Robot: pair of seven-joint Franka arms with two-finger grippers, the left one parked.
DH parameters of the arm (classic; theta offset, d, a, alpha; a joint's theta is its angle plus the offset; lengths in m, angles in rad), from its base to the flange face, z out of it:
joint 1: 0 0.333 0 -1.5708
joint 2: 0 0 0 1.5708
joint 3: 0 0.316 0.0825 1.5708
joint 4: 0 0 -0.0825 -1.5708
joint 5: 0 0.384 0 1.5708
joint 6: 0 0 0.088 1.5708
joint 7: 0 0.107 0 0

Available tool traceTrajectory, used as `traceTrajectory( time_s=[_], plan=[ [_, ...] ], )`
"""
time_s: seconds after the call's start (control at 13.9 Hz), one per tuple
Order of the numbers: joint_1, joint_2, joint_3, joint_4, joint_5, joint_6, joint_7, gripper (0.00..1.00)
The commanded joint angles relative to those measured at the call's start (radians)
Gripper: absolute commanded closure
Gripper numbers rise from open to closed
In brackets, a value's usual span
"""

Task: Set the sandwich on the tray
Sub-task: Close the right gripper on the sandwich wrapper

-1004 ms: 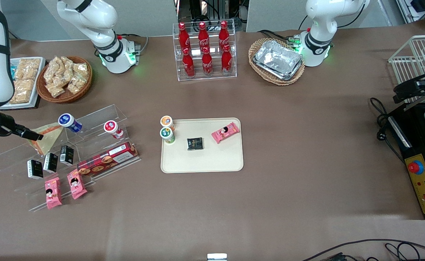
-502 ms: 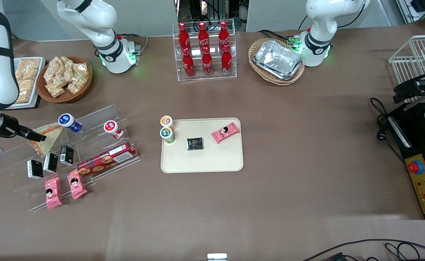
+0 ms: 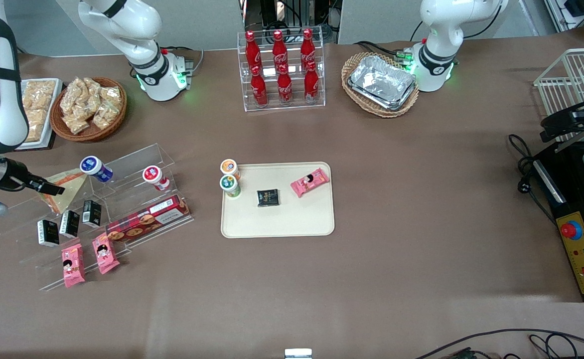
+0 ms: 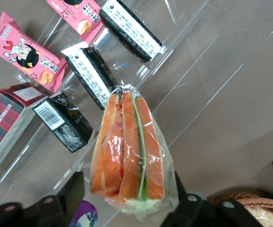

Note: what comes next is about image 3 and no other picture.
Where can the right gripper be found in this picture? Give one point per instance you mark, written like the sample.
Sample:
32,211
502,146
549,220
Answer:
19,176

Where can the triangle sandwich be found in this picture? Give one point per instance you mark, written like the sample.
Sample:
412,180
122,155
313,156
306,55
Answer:
70,192

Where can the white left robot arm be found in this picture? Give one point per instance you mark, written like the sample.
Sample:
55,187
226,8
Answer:
441,30

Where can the white rectangular snack tray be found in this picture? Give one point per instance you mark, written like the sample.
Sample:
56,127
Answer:
55,114

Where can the beige plastic tray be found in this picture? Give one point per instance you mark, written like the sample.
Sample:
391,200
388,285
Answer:
282,219

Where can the silver foil tray stack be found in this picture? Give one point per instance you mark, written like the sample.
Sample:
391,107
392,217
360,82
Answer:
381,82

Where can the tan cracker pack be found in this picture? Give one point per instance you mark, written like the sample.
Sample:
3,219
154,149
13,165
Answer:
37,124
40,93

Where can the small black carton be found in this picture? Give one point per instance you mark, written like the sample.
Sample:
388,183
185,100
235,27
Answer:
91,213
48,233
69,224

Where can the blue yogurt cup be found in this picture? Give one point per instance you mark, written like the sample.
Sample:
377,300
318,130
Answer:
95,168

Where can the clear bag of crackers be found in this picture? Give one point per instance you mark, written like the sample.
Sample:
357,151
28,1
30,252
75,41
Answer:
112,95
75,123
106,117
94,89
72,93

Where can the pink snack packet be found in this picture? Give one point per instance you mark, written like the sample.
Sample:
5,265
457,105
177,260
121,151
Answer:
310,182
72,265
105,253

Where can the clear acrylic tiered stand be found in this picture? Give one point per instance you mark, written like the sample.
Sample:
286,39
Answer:
127,199

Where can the brown wicker snack basket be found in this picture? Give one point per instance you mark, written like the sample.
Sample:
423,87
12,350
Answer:
117,124

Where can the red tartan shortbread box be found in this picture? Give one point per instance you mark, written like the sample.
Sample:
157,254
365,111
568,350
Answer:
147,219

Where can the red yogurt cup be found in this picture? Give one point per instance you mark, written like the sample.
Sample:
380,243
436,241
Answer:
155,177

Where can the orange yogurt cup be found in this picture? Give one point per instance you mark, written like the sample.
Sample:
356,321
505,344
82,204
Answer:
229,167

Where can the green yogurt cup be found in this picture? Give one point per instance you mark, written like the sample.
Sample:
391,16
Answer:
229,185

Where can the flat black snack packet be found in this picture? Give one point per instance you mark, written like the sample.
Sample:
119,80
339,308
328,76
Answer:
268,198

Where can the red cola bottle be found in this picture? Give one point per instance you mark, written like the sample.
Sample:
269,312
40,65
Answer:
252,50
285,87
307,46
259,89
311,84
279,49

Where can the black background equipment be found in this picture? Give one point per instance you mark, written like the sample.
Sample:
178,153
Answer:
292,15

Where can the clear acrylic bottle rack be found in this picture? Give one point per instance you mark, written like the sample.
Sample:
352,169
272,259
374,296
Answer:
322,75

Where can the small white block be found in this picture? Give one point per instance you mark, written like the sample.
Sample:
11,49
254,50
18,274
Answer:
298,353

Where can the tan wicker foil basket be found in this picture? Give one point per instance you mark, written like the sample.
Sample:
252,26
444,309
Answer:
352,94

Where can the black sealing machine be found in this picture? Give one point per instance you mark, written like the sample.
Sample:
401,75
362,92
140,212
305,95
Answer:
566,189

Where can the red emergency stop button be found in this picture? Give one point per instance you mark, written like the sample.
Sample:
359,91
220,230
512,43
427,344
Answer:
571,230

